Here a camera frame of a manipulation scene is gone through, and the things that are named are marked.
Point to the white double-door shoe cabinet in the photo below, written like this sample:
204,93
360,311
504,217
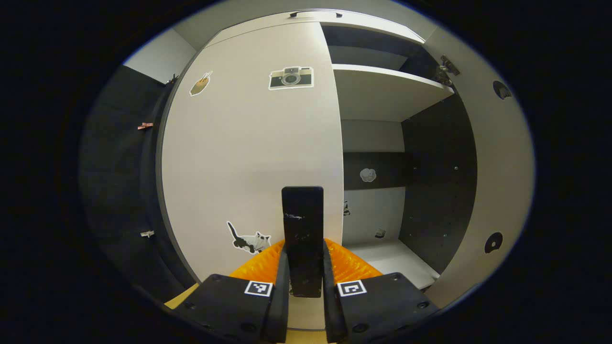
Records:
430,191

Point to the white cabinet door camera sticker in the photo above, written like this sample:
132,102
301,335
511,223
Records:
248,153

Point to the pink clothes clip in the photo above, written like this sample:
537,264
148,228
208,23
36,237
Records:
145,126

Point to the white clothes clip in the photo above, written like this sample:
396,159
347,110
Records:
147,234

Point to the metal door hinge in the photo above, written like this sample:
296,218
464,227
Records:
447,70

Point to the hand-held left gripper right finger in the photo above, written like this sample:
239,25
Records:
382,306

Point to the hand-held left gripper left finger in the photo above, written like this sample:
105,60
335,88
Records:
229,306

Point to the dark clothes clip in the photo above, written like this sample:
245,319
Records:
173,79

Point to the white cabinet shelf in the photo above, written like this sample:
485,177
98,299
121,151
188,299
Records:
377,91

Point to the black backdrop cloth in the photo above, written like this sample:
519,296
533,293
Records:
119,191

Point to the white cabinet door headphone sticker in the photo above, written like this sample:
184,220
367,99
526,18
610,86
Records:
502,167

